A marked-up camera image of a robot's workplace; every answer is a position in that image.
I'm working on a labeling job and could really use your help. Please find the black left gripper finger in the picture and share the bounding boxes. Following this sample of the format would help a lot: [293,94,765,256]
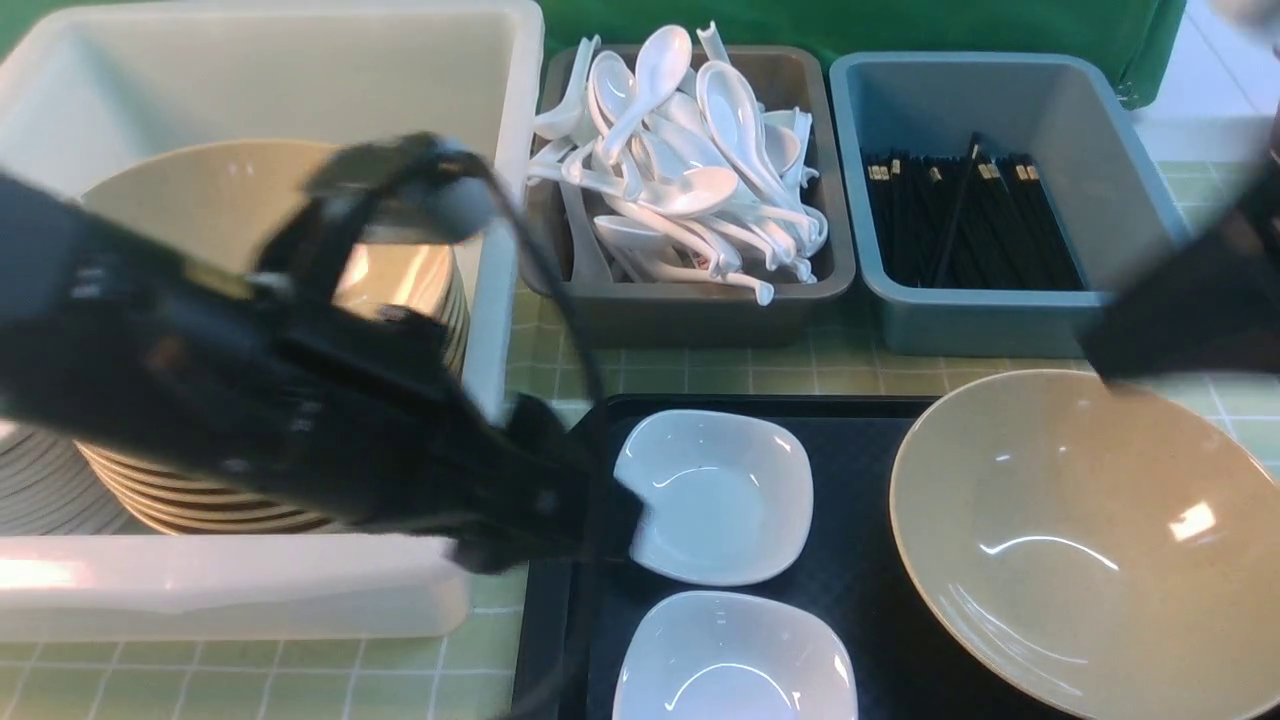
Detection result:
[585,469,646,562]

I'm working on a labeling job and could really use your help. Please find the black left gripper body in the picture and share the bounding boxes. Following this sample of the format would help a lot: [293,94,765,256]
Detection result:
[220,299,602,574]

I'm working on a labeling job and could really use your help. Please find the white square dish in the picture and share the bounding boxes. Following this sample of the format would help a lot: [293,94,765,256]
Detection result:
[612,591,859,719]
[614,409,815,587]

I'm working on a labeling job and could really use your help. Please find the beige noodle bowl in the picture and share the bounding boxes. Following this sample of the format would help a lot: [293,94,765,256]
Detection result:
[890,370,1279,719]

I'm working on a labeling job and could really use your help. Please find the black chopstick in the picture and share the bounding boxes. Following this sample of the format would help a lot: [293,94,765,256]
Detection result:
[931,131,986,290]

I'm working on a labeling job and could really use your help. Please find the white soup spoon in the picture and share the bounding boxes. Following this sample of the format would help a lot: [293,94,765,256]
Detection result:
[600,26,692,167]

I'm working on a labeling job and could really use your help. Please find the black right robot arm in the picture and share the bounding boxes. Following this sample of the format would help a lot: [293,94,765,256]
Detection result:
[1078,155,1279,383]

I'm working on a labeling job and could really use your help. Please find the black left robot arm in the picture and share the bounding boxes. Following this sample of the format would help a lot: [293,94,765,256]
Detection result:
[3,159,646,574]

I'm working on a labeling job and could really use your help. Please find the grey plastic spoon bin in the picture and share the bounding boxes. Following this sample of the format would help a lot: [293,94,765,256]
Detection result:
[566,45,858,348]

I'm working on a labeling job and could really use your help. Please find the stack of beige bowls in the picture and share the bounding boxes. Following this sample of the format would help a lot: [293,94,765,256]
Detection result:
[76,250,471,536]

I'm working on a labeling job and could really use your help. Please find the black plastic serving tray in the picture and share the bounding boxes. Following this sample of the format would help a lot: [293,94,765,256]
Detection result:
[513,393,1065,719]

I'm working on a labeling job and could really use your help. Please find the stack of white plates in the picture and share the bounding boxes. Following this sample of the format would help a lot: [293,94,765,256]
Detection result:
[1,420,131,537]

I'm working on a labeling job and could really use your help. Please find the pile of white soup spoons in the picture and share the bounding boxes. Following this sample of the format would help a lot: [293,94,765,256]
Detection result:
[527,24,829,306]

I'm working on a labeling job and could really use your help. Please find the large white plastic tub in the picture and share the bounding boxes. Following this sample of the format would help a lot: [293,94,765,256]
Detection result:
[1,1,543,643]

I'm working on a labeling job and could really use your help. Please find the pile of black chopsticks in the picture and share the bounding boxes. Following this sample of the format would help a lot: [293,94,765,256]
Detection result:
[861,132,1085,292]

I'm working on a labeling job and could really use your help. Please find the blue-grey plastic chopstick bin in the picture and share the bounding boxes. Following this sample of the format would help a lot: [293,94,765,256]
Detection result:
[828,53,1188,359]

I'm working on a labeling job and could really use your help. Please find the black left camera cable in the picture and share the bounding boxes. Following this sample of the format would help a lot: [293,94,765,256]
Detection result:
[480,160,611,720]

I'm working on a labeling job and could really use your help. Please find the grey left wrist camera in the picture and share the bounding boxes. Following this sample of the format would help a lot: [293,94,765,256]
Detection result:
[251,132,509,300]

